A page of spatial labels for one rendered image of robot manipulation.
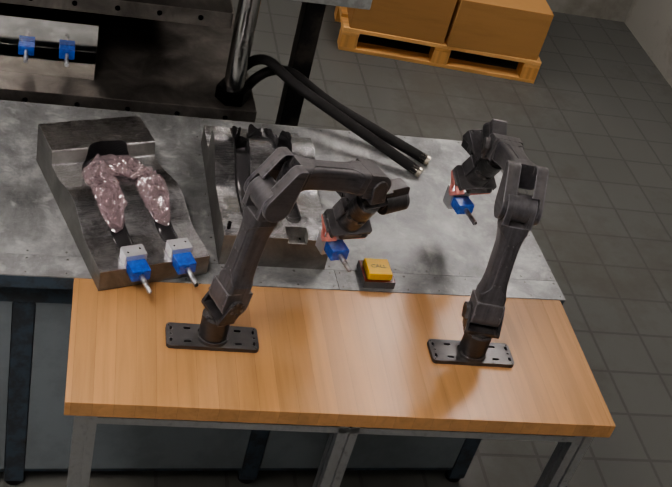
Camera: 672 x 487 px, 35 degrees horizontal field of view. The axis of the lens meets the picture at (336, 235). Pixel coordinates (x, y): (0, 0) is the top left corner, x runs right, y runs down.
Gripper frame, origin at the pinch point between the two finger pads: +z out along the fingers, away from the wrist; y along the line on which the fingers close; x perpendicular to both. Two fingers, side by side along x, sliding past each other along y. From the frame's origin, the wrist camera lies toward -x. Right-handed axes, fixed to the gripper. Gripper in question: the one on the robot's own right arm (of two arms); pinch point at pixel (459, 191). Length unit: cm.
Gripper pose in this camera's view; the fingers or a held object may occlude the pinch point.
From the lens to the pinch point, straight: 272.7
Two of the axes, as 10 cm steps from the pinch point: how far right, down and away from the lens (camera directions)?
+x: 1.8, 9.3, -3.3
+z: -3.5, 3.7, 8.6
